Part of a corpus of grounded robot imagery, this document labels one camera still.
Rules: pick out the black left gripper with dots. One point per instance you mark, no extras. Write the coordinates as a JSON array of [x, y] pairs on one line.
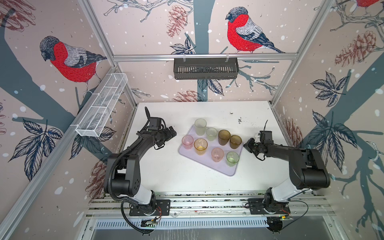
[[168, 134]]

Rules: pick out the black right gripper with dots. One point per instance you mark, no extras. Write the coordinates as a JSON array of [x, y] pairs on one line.
[[248, 144]]

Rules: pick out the brown textured glass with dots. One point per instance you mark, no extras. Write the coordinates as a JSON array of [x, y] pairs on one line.
[[235, 141]]

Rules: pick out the rose pink glass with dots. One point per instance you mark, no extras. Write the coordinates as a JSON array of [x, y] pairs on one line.
[[187, 142]]

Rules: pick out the bright green glass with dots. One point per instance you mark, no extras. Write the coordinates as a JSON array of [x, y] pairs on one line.
[[232, 159]]

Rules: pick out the dark brown glass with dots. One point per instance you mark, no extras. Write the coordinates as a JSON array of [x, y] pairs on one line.
[[223, 137]]

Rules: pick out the pale green tall glass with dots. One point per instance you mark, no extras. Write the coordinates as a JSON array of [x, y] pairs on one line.
[[200, 126]]

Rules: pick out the yellow amber glass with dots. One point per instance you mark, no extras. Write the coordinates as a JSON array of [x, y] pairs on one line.
[[200, 146]]

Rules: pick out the lilac plastic tray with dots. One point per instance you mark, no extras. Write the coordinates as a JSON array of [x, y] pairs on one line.
[[206, 158]]

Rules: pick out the pale green small glass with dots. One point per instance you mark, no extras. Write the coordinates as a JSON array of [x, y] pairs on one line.
[[211, 134]]

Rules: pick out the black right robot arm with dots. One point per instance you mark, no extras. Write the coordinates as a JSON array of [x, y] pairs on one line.
[[307, 170]]

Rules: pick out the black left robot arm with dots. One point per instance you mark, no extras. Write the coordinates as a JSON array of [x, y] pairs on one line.
[[123, 174]]

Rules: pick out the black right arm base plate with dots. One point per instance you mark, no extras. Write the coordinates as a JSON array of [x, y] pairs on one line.
[[258, 206]]

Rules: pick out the aluminium rail frame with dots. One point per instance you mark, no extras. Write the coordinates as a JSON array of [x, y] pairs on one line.
[[238, 204]]

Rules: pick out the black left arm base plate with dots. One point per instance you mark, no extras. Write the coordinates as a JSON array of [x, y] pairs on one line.
[[157, 208]]

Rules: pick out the white mesh wall basket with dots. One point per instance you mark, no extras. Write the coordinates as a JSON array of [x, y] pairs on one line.
[[98, 114]]

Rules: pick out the black wire wall basket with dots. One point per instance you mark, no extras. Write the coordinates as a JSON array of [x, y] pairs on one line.
[[206, 68]]

